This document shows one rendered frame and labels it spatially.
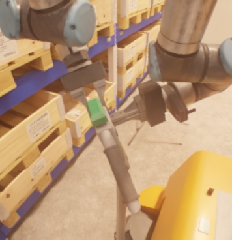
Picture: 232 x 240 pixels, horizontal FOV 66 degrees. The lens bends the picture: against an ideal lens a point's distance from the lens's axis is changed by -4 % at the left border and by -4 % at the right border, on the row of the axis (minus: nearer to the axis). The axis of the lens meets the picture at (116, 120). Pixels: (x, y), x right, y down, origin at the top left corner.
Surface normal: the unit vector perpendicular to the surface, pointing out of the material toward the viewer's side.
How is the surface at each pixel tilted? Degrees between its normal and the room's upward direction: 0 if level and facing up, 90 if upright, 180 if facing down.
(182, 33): 110
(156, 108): 90
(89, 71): 62
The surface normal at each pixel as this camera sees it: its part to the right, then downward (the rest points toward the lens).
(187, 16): -0.32, 0.82
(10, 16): -0.57, 0.36
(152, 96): 0.27, 0.61
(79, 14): 0.88, 0.35
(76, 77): 0.11, 0.19
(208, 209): 0.00, -0.77
